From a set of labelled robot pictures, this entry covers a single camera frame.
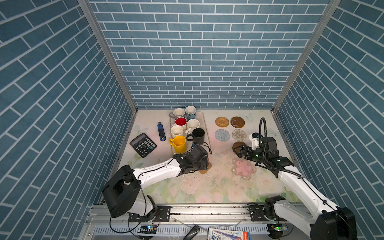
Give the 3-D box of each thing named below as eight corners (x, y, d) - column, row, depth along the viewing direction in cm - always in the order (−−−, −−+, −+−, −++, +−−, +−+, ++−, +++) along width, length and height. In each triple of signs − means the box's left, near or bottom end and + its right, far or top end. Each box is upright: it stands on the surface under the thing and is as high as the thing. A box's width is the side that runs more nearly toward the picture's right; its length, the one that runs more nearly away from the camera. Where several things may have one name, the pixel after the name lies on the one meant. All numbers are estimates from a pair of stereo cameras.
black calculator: (130, 143, 102) (128, 141, 100) (144, 133, 108) (143, 131, 105) (143, 158, 95) (141, 156, 93) (157, 147, 101) (156, 144, 98)
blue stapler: (160, 142, 103) (159, 139, 100) (157, 125, 113) (157, 122, 110) (166, 140, 104) (166, 137, 101) (163, 124, 113) (162, 121, 111)
